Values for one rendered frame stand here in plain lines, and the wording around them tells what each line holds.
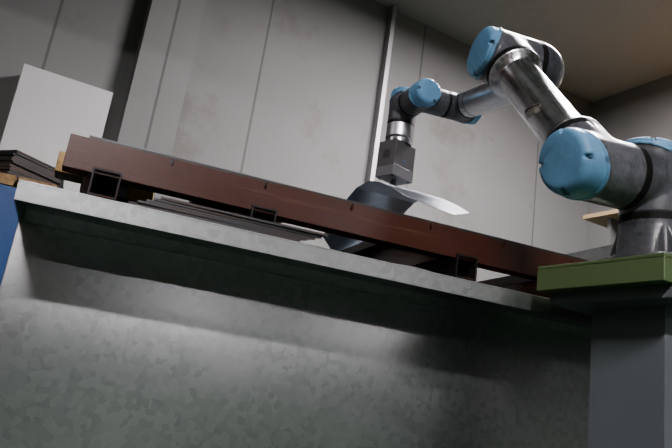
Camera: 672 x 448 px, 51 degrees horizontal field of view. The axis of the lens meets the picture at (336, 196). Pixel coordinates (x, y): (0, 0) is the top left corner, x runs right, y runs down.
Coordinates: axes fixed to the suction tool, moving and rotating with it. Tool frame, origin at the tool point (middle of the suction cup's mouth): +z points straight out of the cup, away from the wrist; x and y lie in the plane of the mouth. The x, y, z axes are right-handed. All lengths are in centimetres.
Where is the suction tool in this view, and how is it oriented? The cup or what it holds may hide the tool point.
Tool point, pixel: (391, 196)
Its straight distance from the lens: 191.4
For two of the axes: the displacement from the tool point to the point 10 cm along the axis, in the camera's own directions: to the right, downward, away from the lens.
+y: -7.0, -3.0, -6.5
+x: 7.0, -1.1, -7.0
